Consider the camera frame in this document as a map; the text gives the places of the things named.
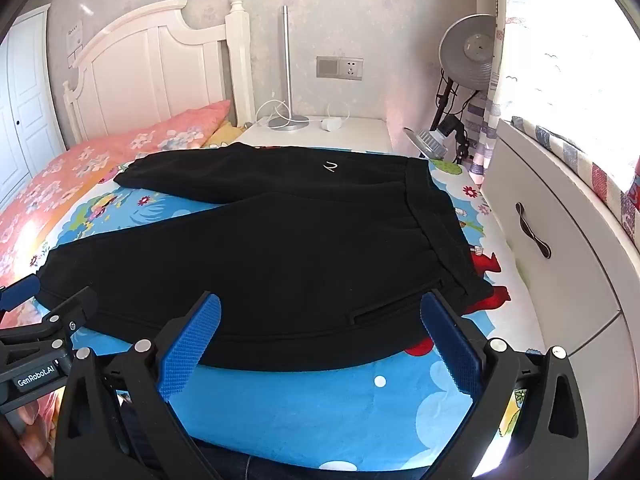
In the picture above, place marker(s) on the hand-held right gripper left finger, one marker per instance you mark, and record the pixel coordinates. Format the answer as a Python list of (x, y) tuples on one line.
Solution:
[(192, 345)]

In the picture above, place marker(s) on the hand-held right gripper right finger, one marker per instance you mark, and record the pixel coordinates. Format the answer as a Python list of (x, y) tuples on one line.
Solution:
[(450, 345)]

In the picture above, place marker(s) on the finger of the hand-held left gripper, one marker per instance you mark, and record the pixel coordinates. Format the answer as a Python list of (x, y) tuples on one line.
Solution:
[(72, 312), (20, 292)]

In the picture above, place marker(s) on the black pants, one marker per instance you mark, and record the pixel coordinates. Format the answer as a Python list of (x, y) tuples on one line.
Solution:
[(250, 260)]

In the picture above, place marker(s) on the pink floral pillow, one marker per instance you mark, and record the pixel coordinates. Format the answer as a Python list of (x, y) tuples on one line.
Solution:
[(45, 185), (175, 125)]

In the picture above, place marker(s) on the blue cartoon printed blanket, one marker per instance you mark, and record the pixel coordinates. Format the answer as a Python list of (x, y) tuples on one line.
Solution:
[(325, 405)]

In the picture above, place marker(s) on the white cabinet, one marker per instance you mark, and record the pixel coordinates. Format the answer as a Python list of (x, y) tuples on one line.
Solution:
[(575, 285)]

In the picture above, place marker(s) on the white wardrobe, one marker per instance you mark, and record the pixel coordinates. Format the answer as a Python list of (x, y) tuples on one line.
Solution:
[(25, 110)]

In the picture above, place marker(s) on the silver bulb clamp lamp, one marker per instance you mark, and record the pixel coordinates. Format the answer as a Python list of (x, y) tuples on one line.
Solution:
[(432, 140)]

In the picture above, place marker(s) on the yellow pillow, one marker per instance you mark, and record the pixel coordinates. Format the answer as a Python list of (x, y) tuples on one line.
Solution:
[(225, 135)]

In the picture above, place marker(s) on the white nightstand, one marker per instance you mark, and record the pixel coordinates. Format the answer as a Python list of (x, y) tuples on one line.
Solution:
[(350, 137)]

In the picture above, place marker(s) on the white power adapter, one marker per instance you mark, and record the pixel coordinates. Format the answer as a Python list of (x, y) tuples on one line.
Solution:
[(331, 124)]

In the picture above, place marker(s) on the white wooden headboard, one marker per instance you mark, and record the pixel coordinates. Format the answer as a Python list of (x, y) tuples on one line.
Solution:
[(145, 70)]

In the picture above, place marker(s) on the grey round lamp head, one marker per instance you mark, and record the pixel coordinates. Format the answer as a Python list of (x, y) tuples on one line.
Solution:
[(467, 55)]

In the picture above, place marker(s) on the bird printed curtain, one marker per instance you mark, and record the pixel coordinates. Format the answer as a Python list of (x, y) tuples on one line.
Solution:
[(550, 60)]

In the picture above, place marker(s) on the grey wall socket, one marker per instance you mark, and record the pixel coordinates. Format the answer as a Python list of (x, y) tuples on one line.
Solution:
[(340, 67)]

